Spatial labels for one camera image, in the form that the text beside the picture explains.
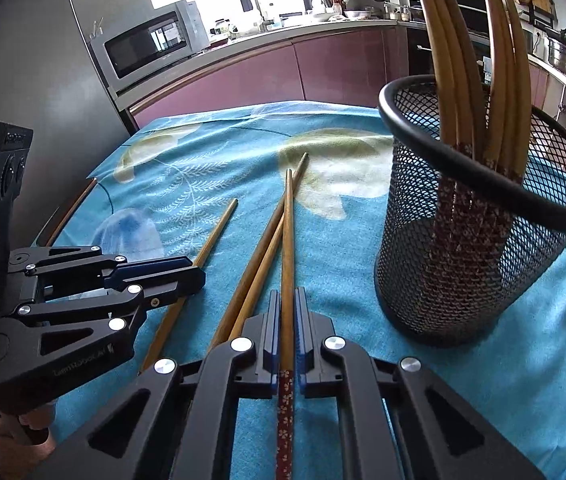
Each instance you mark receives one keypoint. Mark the person's left hand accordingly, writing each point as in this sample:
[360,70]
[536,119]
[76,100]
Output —
[43,447]

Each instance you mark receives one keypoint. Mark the black range hood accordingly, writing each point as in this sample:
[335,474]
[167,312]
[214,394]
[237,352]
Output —
[465,10]

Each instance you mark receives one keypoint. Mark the grey refrigerator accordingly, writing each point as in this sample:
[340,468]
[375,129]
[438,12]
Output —
[38,60]

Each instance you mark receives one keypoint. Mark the black mesh utensil holder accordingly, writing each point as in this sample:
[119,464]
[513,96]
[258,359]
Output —
[413,285]

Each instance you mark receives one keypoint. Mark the steel steamer pot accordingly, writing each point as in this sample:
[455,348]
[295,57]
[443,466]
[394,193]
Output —
[558,55]

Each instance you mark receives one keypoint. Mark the steel kitchen faucet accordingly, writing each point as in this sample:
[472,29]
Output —
[258,0]

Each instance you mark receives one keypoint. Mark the white microwave oven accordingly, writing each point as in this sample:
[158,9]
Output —
[138,50]

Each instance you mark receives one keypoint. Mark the black wall rack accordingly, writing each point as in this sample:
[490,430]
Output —
[538,15]

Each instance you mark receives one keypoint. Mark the black built-in oven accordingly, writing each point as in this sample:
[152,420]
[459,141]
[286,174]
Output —
[418,55]

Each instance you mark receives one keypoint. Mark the bundle of wooden chopsticks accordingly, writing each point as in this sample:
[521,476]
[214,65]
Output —
[443,60]

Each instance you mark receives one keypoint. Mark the pink base cabinets long run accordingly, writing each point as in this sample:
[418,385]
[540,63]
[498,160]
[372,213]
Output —
[263,70]

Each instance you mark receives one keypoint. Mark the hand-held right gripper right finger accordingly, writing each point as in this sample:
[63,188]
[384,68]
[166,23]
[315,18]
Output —
[303,330]

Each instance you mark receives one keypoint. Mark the blue printed tablecloth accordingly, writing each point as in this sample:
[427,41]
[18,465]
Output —
[343,270]

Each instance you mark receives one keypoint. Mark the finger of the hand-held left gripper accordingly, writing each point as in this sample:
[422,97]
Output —
[173,285]
[153,266]

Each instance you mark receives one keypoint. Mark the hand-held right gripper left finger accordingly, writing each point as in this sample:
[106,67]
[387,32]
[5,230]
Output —
[270,330]

